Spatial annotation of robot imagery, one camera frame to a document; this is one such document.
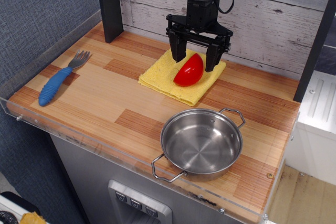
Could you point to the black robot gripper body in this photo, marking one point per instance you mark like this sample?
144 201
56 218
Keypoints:
200 24

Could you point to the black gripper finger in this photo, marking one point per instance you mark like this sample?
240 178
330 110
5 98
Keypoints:
178 45
214 52

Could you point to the red half-sphere object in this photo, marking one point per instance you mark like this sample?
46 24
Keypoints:
191 72

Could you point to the stainless steel pot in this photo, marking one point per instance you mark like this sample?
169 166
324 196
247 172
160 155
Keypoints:
202 143

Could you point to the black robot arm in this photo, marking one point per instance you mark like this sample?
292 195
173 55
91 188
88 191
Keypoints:
201 27

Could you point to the yellow folded cloth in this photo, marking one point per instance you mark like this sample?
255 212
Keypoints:
161 74

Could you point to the yellow object at corner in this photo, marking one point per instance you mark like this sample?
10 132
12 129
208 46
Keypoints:
32 218

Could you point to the white toy sink unit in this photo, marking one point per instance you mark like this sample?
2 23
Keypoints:
311 146

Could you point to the silver dispenser panel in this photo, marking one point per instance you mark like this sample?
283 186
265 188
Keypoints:
131 206

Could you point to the left black post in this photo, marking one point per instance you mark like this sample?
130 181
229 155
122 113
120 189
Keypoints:
111 19

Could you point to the black post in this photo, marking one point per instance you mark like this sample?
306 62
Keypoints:
314 54
111 19

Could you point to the right black post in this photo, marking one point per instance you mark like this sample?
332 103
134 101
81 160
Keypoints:
314 54

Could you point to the blue handled fork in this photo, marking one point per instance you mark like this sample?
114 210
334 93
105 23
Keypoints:
50 89

